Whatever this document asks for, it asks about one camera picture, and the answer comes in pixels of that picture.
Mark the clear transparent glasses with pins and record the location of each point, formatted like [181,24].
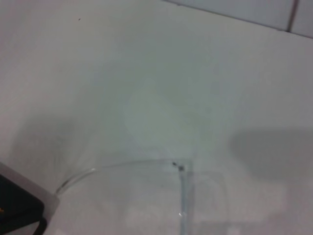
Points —
[182,191]

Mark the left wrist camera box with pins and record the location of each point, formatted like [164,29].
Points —
[19,208]

